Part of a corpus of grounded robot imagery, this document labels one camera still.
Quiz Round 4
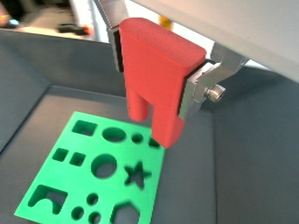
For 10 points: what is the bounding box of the red two-pronged peg block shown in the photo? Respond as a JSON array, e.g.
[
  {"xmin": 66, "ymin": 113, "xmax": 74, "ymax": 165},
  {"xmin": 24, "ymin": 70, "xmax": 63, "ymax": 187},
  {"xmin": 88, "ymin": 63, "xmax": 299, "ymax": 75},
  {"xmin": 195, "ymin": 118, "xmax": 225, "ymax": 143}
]
[{"xmin": 119, "ymin": 17, "xmax": 206, "ymax": 148}]

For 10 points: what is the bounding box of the green-taped gripper right finger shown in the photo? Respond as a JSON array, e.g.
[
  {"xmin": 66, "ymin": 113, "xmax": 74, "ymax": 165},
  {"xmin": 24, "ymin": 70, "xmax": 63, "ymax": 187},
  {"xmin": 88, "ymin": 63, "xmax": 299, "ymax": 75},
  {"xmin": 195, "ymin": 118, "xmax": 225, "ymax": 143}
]
[{"xmin": 179, "ymin": 43, "xmax": 249, "ymax": 120}]

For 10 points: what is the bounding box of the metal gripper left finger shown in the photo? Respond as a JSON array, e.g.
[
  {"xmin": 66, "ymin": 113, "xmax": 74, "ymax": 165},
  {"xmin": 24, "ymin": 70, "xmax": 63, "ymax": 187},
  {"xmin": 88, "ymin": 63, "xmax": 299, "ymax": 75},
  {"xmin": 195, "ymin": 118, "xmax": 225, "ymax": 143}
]
[{"xmin": 94, "ymin": 0, "xmax": 128, "ymax": 73}]

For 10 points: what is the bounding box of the green shape-sorting board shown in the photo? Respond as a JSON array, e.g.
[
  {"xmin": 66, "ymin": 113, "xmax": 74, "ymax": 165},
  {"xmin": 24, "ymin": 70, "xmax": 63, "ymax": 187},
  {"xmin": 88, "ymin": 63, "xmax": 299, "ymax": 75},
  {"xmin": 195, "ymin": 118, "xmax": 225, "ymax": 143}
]
[{"xmin": 14, "ymin": 112, "xmax": 164, "ymax": 224}]

